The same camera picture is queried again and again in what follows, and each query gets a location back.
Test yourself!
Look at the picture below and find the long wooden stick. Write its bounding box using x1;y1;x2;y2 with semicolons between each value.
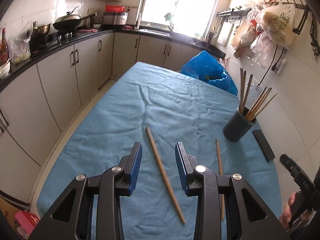
145;126;186;224

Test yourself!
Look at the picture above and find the right hand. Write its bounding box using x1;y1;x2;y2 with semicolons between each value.
279;192;315;230

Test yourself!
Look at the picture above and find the dark round chopstick holder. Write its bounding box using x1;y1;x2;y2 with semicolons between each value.
223;107;257;142

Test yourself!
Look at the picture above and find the blue plastic bag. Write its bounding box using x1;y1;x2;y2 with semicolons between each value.
180;50;238;96

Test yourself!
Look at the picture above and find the steel cooking pot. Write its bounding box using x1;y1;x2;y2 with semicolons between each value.
30;21;51;47

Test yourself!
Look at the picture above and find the silver rice cooker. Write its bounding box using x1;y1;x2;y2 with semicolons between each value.
101;12;129;25

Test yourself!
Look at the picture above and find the black wok with lid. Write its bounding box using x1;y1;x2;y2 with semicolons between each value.
53;7;99;31

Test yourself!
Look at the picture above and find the black smartphone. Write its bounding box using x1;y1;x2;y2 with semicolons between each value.
252;129;275;162

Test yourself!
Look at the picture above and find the red plastic basin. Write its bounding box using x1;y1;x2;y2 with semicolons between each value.
105;5;125;13

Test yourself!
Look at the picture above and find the steel kitchen sink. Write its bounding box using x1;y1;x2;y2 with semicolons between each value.
139;21;173;36

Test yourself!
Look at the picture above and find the dark wooden chopstick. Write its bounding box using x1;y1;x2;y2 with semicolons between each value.
241;74;253;113

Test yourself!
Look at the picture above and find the pink translucent plastic bag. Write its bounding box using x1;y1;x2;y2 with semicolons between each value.
250;33;277;69

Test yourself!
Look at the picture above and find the kitchen window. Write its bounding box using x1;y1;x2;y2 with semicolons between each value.
140;0;217;40

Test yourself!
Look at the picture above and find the blue towel table cover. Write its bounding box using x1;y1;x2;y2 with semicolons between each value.
36;63;281;239

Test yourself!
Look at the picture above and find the beige printed plastic bag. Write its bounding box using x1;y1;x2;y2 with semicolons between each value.
255;4;296;49

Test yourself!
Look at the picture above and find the black power cable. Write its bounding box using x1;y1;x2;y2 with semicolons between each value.
257;43;287;87

